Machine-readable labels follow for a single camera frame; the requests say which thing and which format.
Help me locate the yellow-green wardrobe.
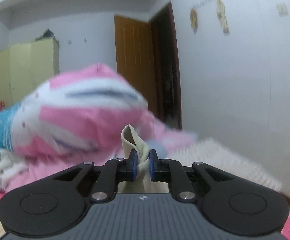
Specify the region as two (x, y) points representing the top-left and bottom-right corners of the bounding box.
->
(0, 38), (60, 107)

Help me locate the light pink quilt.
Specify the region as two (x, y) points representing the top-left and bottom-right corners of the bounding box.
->
(4, 109), (198, 193)

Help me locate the beige zip hoodie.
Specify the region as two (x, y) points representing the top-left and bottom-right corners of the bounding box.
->
(0, 124), (168, 240)

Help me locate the crumpled white cloth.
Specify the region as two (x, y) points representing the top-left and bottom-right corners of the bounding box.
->
(0, 148), (27, 192)

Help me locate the brown wooden door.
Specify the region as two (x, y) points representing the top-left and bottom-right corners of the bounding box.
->
(114, 2), (182, 129)

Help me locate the large pink blue cartoon pillow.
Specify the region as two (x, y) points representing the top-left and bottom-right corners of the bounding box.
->
(0, 62), (149, 157)

